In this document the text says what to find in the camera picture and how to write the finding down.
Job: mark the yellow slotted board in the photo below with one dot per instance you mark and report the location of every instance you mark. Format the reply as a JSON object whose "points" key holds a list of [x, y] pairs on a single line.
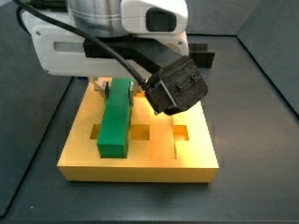
{"points": [[170, 147]]}

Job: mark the green bar block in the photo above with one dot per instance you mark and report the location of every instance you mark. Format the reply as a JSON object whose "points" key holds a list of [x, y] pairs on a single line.
{"points": [[112, 137]]}

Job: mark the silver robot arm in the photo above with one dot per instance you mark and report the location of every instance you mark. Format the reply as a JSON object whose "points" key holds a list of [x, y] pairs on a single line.
{"points": [[128, 39]]}

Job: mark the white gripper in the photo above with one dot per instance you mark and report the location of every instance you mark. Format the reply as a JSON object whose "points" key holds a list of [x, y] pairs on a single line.
{"points": [[107, 38]]}

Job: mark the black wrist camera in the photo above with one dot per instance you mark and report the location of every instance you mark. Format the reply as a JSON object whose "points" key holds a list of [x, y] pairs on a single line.
{"points": [[176, 87]]}

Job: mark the black angle bracket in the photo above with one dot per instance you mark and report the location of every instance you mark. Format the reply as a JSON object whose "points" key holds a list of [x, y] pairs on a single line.
{"points": [[200, 55]]}

